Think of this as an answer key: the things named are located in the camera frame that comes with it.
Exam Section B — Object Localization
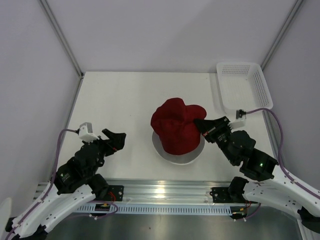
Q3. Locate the aluminium frame post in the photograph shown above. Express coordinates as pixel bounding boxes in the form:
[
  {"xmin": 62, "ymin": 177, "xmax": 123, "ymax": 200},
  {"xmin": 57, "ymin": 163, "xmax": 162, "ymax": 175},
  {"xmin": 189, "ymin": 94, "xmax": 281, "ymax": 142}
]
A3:
[
  {"xmin": 260, "ymin": 0, "xmax": 307, "ymax": 71},
  {"xmin": 37, "ymin": 0, "xmax": 84, "ymax": 79}
]

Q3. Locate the aluminium mounting rail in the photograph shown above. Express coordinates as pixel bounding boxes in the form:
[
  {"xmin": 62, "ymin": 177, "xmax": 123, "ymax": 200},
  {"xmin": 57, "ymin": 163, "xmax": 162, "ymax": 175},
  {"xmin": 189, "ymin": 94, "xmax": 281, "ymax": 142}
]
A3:
[{"xmin": 105, "ymin": 178, "xmax": 231, "ymax": 205}]

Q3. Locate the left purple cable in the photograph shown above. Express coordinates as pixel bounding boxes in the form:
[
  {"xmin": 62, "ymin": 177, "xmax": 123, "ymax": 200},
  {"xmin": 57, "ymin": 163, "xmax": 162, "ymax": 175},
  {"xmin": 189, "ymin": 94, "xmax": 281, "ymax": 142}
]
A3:
[{"xmin": 4, "ymin": 127, "xmax": 118, "ymax": 240}]

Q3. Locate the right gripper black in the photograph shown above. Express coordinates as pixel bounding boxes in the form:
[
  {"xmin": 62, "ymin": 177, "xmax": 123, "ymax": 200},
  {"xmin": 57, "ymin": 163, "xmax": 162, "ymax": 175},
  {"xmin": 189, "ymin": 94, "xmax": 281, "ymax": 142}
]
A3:
[{"xmin": 193, "ymin": 116, "xmax": 237, "ymax": 165}]

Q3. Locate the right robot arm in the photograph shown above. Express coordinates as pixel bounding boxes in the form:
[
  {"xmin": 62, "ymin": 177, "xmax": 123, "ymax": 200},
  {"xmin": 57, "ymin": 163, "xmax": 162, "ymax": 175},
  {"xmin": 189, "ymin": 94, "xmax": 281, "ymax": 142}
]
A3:
[{"xmin": 194, "ymin": 116, "xmax": 320, "ymax": 233}]

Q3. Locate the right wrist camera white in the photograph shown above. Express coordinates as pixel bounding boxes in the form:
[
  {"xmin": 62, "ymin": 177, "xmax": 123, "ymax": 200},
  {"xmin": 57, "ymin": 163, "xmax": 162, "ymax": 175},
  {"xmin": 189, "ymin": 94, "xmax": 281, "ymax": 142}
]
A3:
[{"xmin": 229, "ymin": 109, "xmax": 247, "ymax": 130}]

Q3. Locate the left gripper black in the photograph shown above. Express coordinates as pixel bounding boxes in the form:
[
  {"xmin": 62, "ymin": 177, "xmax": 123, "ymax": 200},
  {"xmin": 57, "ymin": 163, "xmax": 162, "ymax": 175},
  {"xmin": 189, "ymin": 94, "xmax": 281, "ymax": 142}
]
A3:
[{"xmin": 82, "ymin": 128, "xmax": 126, "ymax": 176}]

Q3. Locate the white bucket hat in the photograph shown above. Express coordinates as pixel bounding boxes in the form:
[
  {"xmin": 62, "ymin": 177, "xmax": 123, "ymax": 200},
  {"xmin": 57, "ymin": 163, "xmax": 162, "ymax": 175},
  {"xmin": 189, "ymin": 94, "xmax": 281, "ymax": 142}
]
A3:
[{"xmin": 152, "ymin": 131, "xmax": 205, "ymax": 166}]

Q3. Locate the red bucket hat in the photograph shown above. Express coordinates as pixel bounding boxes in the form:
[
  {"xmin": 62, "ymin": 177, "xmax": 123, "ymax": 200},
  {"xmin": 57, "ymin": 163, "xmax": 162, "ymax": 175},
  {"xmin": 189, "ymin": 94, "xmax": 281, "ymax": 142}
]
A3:
[{"xmin": 150, "ymin": 97, "xmax": 207, "ymax": 156}]

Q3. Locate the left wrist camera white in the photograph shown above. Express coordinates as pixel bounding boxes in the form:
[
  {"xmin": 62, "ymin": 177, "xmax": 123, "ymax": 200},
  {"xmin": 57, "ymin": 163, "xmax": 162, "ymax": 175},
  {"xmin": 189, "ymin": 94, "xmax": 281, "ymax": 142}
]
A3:
[{"xmin": 78, "ymin": 122, "xmax": 99, "ymax": 143}]

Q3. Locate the slotted cable duct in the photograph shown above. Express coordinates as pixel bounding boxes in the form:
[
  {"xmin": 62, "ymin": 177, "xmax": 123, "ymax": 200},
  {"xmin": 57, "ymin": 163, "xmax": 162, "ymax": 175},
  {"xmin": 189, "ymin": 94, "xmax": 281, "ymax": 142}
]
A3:
[{"xmin": 74, "ymin": 203, "xmax": 232, "ymax": 216}]

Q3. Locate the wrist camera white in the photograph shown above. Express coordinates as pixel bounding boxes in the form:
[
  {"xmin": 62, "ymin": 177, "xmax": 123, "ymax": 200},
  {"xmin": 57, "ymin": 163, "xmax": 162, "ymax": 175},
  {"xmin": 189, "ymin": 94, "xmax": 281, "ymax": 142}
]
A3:
[
  {"xmin": 229, "ymin": 109, "xmax": 247, "ymax": 130},
  {"xmin": 78, "ymin": 122, "xmax": 99, "ymax": 143}
]

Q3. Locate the right aluminium frame post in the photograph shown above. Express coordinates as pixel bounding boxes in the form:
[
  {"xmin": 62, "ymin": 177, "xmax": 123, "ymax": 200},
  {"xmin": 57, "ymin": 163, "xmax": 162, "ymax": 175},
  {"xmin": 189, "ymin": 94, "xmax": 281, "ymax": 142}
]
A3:
[{"xmin": 260, "ymin": 0, "xmax": 307, "ymax": 71}]

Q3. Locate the white plastic basket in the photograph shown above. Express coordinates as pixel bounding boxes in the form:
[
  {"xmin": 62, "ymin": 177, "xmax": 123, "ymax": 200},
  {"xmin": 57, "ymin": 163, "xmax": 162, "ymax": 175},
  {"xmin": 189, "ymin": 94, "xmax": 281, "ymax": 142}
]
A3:
[{"xmin": 216, "ymin": 61, "xmax": 273, "ymax": 115}]

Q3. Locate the left aluminium frame post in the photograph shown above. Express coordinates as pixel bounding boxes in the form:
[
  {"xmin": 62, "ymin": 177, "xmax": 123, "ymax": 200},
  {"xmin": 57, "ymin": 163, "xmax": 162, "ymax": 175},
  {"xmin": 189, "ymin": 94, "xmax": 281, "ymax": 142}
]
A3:
[{"xmin": 37, "ymin": 0, "xmax": 84, "ymax": 79}]

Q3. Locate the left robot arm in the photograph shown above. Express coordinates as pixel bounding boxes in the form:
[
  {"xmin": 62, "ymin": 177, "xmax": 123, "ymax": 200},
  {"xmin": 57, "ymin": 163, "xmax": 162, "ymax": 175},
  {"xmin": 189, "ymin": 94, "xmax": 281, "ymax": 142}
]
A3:
[{"xmin": 4, "ymin": 123, "xmax": 127, "ymax": 240}]

